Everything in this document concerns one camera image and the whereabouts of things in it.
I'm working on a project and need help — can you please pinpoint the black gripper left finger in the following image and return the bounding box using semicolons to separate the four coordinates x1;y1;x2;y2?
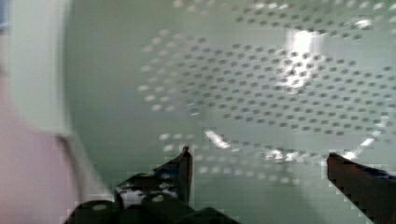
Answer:
114;146;193;207

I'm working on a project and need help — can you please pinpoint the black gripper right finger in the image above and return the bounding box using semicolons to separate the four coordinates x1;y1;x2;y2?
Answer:
326;153;396;224

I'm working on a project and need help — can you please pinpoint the green plastic strainer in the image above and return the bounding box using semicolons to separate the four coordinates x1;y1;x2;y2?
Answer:
7;0;396;224

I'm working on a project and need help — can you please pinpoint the lilac round plate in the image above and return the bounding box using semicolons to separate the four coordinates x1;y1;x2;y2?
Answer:
0;76;95;224

